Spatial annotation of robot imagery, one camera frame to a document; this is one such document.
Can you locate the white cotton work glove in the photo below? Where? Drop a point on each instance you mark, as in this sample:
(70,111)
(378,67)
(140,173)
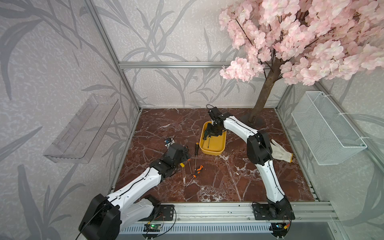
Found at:
(279,153)

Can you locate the white wire mesh basket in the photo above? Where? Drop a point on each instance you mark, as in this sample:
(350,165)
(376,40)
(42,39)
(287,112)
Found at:
(328,134)

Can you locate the clear acrylic wall shelf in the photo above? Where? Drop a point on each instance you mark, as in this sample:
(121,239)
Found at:
(79,140)

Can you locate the artificial cherry blossom tree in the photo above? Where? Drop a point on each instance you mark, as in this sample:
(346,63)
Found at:
(302,41)

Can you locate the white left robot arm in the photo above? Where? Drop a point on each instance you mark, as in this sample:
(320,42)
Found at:
(106,216)

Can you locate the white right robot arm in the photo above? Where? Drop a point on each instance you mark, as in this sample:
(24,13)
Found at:
(260,153)

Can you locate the left green circuit board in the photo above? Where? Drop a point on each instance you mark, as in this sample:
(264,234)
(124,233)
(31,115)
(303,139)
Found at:
(152,228)

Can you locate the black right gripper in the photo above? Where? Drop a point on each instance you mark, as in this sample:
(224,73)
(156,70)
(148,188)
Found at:
(208,132)

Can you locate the right circuit board with wires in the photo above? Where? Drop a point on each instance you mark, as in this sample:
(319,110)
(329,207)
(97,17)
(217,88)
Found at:
(280,228)

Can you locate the dark metal tree base plate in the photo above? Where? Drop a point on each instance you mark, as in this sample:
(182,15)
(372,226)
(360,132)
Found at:
(254,122)

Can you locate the aluminium front rail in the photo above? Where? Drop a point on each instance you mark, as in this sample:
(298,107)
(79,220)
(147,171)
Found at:
(242,212)

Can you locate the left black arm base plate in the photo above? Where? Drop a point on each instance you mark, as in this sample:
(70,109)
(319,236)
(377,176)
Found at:
(161,213)

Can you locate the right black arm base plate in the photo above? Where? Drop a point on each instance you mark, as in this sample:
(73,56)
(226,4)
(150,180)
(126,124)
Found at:
(273,211)

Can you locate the yellow plastic storage box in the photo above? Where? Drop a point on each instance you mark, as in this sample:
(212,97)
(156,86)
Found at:
(213,145)

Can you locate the orange black screwdriver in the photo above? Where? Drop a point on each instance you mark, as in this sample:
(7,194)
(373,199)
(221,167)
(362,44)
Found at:
(195,174)

